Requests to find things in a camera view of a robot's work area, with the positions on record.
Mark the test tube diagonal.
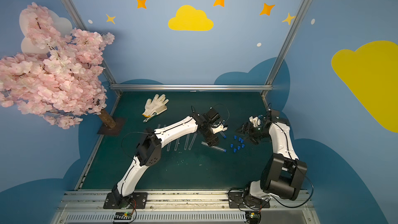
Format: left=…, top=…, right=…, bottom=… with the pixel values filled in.
left=188, top=133, right=198, bottom=150
left=201, top=142, right=227, bottom=152

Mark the test tube horizontal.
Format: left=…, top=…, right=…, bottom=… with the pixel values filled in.
left=174, top=138, right=180, bottom=151

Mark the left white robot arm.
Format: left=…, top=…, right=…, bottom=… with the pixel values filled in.
left=104, top=110, right=228, bottom=209

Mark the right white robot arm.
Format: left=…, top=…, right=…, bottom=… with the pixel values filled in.
left=236, top=109, right=307, bottom=204

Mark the white cotton work glove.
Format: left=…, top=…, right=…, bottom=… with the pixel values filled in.
left=142, top=94, right=169, bottom=118

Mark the right small circuit board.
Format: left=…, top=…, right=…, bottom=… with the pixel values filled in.
left=245, top=212, right=261, bottom=224

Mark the small circuit board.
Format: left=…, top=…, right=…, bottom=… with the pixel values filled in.
left=112, top=212, right=134, bottom=224
left=245, top=212, right=261, bottom=224

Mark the black square tree base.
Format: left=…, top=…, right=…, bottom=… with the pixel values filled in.
left=97, top=117, right=127, bottom=136

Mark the left small circuit board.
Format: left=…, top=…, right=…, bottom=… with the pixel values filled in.
left=112, top=212, right=134, bottom=224

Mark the pink cherry blossom tree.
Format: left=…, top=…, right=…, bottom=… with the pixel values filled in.
left=1, top=3, right=116, bottom=129

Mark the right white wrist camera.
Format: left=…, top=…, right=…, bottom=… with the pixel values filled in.
left=249, top=115, right=263, bottom=128

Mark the aluminium frame right post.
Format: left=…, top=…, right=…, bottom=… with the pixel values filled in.
left=261, top=0, right=313, bottom=100

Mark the aluminium frame post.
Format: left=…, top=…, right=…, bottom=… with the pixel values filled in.
left=261, top=0, right=313, bottom=100
left=46, top=0, right=122, bottom=95

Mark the green handled small tool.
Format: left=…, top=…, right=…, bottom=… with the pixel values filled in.
left=143, top=113, right=157, bottom=123

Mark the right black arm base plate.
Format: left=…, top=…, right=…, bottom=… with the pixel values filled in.
left=227, top=190, right=270, bottom=211

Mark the aluminium mounting rail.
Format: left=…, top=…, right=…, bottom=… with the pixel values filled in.
left=51, top=190, right=320, bottom=224

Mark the aluminium frame back bar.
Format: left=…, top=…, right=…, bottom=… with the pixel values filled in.
left=110, top=84, right=273, bottom=91

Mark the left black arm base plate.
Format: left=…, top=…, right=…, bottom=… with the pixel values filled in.
left=103, top=192, right=148, bottom=209

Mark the aluminium frame left post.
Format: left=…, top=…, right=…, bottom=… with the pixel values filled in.
left=46, top=0, right=122, bottom=95

